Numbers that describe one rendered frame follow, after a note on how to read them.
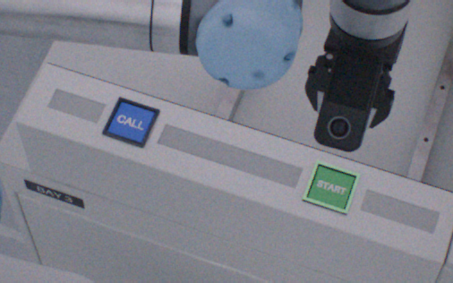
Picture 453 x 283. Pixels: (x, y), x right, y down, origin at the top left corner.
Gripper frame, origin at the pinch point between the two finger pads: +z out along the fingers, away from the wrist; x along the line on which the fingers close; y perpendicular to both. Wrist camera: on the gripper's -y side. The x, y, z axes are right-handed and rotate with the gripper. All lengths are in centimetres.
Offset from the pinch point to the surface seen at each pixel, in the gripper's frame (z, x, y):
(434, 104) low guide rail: 25.6, -8.7, 23.6
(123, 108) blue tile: 14.2, 27.5, 2.2
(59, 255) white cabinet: 56, 39, -4
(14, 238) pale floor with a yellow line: 111, 66, 15
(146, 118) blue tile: 14.3, 24.4, 1.8
